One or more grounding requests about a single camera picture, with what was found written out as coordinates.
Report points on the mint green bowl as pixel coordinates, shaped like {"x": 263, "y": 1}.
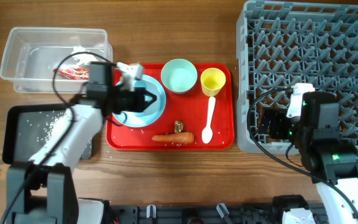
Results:
{"x": 179, "y": 75}

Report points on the brown food scrap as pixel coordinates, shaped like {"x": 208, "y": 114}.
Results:
{"x": 178, "y": 127}

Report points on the red plastic tray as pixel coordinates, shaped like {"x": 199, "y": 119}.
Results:
{"x": 189, "y": 108}

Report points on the grey dishwasher rack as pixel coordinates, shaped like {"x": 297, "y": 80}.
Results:
{"x": 283, "y": 43}

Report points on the yellow plastic cup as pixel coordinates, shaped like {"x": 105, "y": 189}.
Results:
{"x": 212, "y": 81}

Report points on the rice and food waste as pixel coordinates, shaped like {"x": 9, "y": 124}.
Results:
{"x": 45, "y": 124}

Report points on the white plastic spoon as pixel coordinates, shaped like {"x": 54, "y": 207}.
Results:
{"x": 207, "y": 132}

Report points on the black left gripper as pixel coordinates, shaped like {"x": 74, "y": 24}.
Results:
{"x": 141, "y": 104}

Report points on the crumpled white tissue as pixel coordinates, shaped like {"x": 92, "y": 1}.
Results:
{"x": 82, "y": 56}

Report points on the clear plastic bin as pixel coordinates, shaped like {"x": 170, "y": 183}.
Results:
{"x": 32, "y": 53}

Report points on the red foil wrapper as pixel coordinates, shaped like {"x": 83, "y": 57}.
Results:
{"x": 73, "y": 73}

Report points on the orange carrot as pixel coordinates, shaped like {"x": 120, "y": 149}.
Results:
{"x": 185, "y": 138}

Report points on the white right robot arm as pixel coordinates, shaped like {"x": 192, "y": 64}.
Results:
{"x": 311, "y": 124}

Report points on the black tray bin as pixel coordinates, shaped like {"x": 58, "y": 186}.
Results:
{"x": 20, "y": 133}

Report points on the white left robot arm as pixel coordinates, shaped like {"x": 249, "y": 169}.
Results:
{"x": 41, "y": 190}

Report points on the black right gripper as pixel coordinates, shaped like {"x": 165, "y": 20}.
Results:
{"x": 278, "y": 116}

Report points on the light blue plate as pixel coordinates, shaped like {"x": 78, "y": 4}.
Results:
{"x": 142, "y": 119}

